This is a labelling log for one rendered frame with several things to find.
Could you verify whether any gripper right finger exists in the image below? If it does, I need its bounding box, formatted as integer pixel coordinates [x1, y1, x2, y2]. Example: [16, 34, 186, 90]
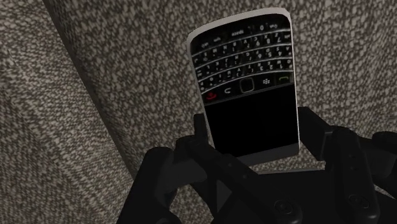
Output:
[297, 106, 397, 224]

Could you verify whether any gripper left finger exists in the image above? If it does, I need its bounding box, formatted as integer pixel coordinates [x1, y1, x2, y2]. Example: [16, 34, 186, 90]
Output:
[116, 113, 303, 224]

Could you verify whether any black keypad phone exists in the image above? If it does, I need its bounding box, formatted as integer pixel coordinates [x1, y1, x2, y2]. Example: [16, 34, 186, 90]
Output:
[185, 7, 300, 167]

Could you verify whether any grey woven fabric sofa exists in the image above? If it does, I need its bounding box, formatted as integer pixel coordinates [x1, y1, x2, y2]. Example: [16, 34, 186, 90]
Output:
[0, 0, 397, 224]

